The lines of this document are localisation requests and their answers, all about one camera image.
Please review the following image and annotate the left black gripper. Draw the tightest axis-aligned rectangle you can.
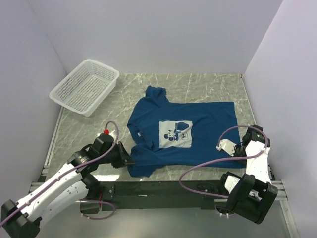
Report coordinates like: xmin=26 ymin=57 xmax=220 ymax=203
xmin=99 ymin=141 xmax=136 ymax=168

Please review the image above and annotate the blue mickey mouse t-shirt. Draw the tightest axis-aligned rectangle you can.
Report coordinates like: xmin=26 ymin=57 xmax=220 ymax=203
xmin=127 ymin=86 xmax=240 ymax=177

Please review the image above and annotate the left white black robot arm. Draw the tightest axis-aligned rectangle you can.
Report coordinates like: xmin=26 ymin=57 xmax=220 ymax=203
xmin=0 ymin=133 xmax=135 ymax=238

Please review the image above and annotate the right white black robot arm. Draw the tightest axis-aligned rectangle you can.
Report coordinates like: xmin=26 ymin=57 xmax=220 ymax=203
xmin=216 ymin=125 xmax=278 ymax=224

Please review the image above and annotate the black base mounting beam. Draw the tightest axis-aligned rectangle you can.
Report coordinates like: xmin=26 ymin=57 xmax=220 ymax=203
xmin=87 ymin=181 xmax=227 ymax=210

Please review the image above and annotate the white plastic mesh basket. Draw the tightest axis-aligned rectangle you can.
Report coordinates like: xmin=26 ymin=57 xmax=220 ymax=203
xmin=49 ymin=59 xmax=120 ymax=117

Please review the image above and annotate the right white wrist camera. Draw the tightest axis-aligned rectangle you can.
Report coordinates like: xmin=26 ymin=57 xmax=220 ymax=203
xmin=216 ymin=139 xmax=237 ymax=157

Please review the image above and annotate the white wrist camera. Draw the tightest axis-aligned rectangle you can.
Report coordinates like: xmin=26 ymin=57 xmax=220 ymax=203
xmin=103 ymin=129 xmax=118 ymax=141
xmin=216 ymin=139 xmax=237 ymax=157

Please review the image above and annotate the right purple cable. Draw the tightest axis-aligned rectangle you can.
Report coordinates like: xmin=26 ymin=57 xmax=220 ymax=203
xmin=178 ymin=124 xmax=270 ymax=218

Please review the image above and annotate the purple cable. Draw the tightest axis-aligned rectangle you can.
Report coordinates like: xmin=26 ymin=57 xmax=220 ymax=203
xmin=0 ymin=120 xmax=120 ymax=224
xmin=178 ymin=124 xmax=270 ymax=218

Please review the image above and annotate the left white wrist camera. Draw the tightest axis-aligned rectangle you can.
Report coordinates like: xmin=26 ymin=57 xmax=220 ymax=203
xmin=103 ymin=129 xmax=118 ymax=141

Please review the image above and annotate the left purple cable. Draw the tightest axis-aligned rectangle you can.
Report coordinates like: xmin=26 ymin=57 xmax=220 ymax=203
xmin=0 ymin=120 xmax=120 ymax=224

